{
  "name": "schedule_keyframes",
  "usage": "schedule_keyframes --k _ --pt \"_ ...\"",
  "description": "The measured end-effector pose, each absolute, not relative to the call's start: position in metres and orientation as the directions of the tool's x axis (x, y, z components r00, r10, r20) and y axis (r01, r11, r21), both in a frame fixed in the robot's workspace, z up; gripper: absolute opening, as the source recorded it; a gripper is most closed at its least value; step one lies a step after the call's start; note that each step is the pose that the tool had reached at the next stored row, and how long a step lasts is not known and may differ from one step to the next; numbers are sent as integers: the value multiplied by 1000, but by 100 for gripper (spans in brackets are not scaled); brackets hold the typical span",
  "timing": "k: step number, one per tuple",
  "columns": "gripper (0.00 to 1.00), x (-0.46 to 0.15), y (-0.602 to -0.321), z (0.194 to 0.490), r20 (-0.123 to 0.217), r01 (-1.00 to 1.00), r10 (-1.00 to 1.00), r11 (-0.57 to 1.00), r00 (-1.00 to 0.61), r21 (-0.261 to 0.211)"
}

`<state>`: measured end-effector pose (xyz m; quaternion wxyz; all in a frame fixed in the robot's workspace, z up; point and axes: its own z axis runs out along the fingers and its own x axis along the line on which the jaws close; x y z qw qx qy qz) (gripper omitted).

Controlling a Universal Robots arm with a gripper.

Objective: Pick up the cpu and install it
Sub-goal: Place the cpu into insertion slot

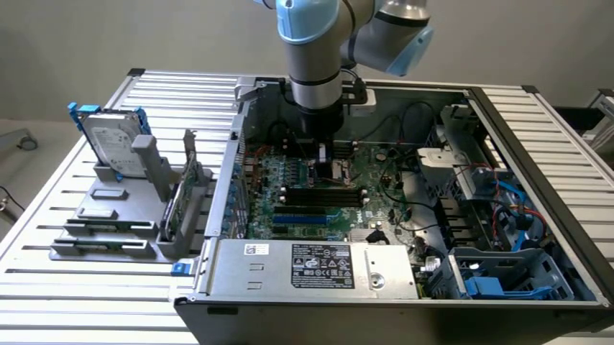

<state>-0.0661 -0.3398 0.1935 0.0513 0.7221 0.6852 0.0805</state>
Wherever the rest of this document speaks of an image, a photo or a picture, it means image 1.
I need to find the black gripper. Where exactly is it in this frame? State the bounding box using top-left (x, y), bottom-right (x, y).
top-left (295, 102), bottom-right (347, 143)

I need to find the CPU socket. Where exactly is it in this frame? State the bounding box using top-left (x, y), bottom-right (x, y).
top-left (309, 158), bottom-right (361, 185)

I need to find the metal socket cover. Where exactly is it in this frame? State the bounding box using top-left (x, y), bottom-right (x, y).
top-left (333, 160), bottom-right (361, 181)

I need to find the grey case release latch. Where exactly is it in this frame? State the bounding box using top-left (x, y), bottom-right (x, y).
top-left (234, 76), bottom-right (269, 102)

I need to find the black RAM slot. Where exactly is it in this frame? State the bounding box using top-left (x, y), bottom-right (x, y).
top-left (285, 191), bottom-right (366, 198)
top-left (285, 200), bottom-right (363, 208)
top-left (285, 186), bottom-right (367, 193)
top-left (285, 195), bottom-right (365, 203)

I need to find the green motherboard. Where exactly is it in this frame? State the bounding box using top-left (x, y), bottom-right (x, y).
top-left (239, 138), bottom-right (425, 246)

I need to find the black expansion slot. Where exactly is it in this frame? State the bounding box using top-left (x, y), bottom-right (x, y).
top-left (273, 206), bottom-right (329, 217)

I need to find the blue expansion slot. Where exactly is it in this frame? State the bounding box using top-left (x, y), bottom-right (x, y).
top-left (271, 214), bottom-right (329, 226)

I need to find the grey metal drive cage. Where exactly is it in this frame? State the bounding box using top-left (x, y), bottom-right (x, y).
top-left (415, 103), bottom-right (510, 203)

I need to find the silver chipset heatsink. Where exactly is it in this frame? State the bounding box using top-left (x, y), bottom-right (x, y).
top-left (346, 229), bottom-right (381, 244)

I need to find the hard disk in blue caddy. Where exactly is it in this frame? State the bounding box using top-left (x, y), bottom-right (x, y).
top-left (67, 102), bottom-right (154, 180)

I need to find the grey power supply unit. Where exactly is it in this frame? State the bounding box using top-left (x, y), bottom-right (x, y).
top-left (204, 238), bottom-right (422, 301)

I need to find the grey parts rack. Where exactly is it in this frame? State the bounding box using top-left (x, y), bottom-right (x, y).
top-left (50, 134), bottom-right (218, 260)

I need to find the black open PC case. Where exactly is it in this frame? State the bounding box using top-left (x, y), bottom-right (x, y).
top-left (172, 75), bottom-right (614, 345)

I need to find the blue-grey disk bay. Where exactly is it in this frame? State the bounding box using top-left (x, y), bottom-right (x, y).
top-left (447, 247), bottom-right (576, 301)

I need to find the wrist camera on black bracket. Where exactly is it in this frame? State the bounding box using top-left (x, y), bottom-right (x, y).
top-left (341, 79), bottom-right (378, 109)

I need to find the long black wire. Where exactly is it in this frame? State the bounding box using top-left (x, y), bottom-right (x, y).
top-left (357, 101), bottom-right (438, 145)

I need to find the graphics card with metal bracket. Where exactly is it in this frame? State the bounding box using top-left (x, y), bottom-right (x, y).
top-left (160, 129), bottom-right (203, 242)

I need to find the blue data wire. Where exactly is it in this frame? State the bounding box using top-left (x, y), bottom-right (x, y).
top-left (493, 178), bottom-right (531, 252)

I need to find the red wire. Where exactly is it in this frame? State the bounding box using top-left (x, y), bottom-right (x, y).
top-left (510, 204), bottom-right (549, 247)

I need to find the blue disk bay handle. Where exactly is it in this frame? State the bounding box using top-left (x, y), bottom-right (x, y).
top-left (462, 275), bottom-right (506, 300)

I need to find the grey caster wheel frame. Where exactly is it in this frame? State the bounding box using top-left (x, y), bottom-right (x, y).
top-left (0, 128), bottom-right (39, 150)

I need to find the black floor cable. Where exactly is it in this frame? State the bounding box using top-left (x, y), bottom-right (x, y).
top-left (0, 185), bottom-right (26, 213)

